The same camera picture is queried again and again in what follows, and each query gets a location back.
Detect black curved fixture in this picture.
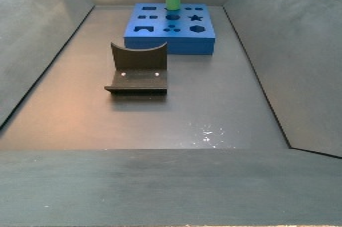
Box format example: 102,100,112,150
104,44,168,94

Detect blue foam shape board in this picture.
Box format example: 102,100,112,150
124,3,216,55

